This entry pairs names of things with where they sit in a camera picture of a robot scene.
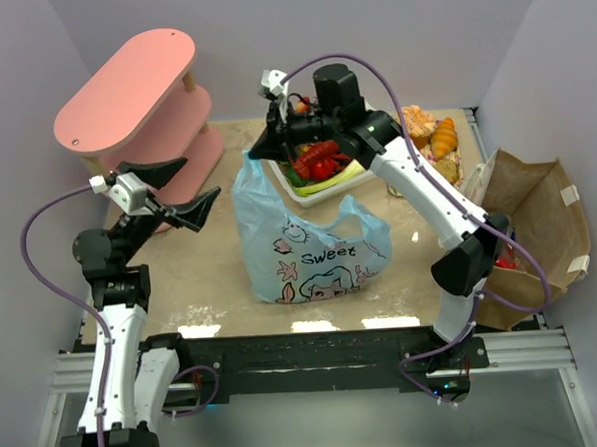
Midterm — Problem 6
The blue plastic bag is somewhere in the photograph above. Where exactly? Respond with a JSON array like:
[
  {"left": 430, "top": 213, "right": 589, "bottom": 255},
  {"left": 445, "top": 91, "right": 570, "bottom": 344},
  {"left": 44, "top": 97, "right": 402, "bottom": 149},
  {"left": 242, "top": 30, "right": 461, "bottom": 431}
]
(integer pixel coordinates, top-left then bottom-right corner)
[{"left": 231, "top": 152, "right": 392, "bottom": 304}]

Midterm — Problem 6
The red snack packet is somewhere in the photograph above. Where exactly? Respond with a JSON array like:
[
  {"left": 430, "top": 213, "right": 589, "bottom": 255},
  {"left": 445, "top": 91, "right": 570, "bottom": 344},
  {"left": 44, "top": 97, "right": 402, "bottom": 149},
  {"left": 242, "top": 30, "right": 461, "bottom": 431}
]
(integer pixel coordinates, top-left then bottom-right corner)
[{"left": 494, "top": 241, "right": 517, "bottom": 270}]

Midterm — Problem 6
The brown jute grocery bag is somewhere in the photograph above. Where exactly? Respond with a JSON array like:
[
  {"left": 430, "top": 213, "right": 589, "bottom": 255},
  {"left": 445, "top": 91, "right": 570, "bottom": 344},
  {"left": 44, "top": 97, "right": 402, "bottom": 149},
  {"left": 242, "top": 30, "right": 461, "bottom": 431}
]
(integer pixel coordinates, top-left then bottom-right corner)
[{"left": 462, "top": 149, "right": 591, "bottom": 331}]

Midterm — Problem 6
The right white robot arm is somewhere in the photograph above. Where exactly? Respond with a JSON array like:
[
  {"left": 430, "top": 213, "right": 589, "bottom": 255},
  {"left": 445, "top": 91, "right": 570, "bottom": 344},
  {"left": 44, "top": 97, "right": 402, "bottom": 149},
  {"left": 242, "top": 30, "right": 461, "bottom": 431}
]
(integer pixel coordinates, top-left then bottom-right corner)
[{"left": 250, "top": 63, "right": 508, "bottom": 343}]

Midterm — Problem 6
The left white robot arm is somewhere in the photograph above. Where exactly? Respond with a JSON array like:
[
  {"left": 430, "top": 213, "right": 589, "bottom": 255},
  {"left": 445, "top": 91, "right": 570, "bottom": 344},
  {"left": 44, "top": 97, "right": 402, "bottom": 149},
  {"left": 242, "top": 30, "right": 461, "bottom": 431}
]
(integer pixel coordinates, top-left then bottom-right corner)
[{"left": 59, "top": 157, "right": 220, "bottom": 447}]

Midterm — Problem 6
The red cherry sprig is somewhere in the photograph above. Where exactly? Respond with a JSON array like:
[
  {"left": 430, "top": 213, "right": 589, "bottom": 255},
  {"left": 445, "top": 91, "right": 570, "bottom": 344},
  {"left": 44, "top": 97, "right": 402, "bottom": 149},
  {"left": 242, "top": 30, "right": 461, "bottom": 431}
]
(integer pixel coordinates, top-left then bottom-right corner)
[{"left": 292, "top": 93, "right": 315, "bottom": 114}]

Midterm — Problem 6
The dark green toy vegetable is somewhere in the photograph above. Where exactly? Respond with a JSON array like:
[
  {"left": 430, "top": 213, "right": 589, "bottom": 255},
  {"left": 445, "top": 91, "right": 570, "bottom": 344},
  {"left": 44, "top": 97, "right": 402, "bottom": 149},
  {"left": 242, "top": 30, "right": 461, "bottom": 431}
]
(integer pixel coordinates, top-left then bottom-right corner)
[{"left": 285, "top": 168, "right": 308, "bottom": 188}]

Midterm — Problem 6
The red toy lobster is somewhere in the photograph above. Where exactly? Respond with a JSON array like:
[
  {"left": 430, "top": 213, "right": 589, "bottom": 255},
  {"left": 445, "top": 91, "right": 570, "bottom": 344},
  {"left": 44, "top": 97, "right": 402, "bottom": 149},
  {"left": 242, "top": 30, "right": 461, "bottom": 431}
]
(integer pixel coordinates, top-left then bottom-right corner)
[{"left": 291, "top": 141, "right": 351, "bottom": 180}]

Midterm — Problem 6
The red toy tomato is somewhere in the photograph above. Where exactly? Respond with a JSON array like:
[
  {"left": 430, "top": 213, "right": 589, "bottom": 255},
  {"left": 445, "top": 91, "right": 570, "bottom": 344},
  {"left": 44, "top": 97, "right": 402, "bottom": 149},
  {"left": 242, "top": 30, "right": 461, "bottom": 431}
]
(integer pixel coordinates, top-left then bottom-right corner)
[{"left": 309, "top": 160, "right": 335, "bottom": 182}]

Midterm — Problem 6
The pink three-tier shelf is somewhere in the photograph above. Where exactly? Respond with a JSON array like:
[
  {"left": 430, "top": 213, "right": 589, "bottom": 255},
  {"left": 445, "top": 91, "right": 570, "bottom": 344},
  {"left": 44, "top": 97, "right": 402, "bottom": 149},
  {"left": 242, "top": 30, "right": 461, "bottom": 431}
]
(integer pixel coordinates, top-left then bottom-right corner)
[{"left": 53, "top": 28, "right": 224, "bottom": 204}]

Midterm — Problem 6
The white plastic basket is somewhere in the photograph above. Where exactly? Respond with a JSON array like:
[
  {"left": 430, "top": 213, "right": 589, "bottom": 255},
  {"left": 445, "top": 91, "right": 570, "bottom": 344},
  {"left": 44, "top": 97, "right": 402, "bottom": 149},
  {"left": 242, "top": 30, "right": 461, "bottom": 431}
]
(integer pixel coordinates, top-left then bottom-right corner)
[{"left": 268, "top": 162, "right": 376, "bottom": 208}]

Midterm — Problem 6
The white green toy leek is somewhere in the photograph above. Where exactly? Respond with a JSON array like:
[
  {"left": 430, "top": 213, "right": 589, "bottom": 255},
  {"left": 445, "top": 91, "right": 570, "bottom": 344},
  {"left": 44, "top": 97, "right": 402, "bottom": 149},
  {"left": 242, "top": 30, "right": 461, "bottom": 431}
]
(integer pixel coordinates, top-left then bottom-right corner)
[{"left": 290, "top": 161, "right": 366, "bottom": 197}]

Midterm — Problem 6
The toy croissant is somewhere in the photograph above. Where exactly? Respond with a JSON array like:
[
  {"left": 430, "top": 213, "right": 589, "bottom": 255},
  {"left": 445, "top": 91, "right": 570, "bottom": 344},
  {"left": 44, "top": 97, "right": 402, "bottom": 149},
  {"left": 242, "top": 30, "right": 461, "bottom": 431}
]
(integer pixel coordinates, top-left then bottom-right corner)
[{"left": 430, "top": 117, "right": 459, "bottom": 160}]

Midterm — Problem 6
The floral serving tray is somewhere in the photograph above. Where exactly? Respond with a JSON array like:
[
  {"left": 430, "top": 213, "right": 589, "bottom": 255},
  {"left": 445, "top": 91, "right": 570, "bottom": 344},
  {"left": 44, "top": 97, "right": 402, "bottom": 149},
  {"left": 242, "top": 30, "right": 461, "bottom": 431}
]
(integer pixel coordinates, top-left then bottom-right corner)
[{"left": 402, "top": 105, "right": 463, "bottom": 187}]

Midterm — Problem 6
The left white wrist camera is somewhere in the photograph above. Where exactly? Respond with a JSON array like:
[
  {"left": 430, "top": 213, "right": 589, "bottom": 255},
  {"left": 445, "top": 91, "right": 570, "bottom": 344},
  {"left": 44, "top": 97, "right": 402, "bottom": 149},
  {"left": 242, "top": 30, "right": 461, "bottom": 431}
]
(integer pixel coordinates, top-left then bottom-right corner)
[{"left": 89, "top": 172, "right": 153, "bottom": 216}]

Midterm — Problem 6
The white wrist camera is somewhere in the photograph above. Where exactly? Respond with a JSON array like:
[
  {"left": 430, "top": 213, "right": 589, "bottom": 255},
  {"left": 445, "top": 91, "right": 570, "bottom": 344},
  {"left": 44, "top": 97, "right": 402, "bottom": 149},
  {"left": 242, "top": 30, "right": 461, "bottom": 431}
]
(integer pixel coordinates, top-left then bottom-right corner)
[
  {"left": 89, "top": 172, "right": 153, "bottom": 216},
  {"left": 259, "top": 69, "right": 289, "bottom": 122}
]

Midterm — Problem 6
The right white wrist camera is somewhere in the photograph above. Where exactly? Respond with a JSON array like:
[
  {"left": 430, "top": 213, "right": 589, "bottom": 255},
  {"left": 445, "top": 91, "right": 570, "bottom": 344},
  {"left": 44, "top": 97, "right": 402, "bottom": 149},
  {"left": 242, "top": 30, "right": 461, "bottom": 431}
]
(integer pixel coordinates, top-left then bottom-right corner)
[{"left": 259, "top": 69, "right": 289, "bottom": 122}]

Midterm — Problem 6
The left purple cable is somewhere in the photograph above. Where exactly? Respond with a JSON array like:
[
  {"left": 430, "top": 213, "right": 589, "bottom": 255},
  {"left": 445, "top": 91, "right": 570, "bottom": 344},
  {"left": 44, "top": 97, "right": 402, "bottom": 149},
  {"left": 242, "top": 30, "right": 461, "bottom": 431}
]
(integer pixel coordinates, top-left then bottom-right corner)
[{"left": 16, "top": 176, "right": 224, "bottom": 447}]

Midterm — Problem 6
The purple cable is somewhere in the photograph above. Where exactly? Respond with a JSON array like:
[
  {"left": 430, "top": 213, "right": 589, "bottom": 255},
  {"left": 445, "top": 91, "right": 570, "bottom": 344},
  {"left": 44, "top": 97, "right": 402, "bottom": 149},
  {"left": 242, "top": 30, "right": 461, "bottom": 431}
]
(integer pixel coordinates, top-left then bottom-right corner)
[
  {"left": 279, "top": 44, "right": 558, "bottom": 415},
  {"left": 16, "top": 176, "right": 224, "bottom": 447}
]

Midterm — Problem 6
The black base frame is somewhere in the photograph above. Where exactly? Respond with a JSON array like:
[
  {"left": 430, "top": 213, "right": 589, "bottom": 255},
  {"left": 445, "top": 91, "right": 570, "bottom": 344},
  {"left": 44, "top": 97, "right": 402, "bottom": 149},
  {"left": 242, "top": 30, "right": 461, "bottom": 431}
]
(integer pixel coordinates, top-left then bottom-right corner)
[{"left": 71, "top": 318, "right": 492, "bottom": 414}]

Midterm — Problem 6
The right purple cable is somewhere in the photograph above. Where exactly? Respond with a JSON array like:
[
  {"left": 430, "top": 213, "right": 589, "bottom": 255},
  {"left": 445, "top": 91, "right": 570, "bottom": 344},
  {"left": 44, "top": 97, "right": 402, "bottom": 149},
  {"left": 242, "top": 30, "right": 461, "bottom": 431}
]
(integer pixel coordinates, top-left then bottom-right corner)
[{"left": 279, "top": 44, "right": 558, "bottom": 415}]

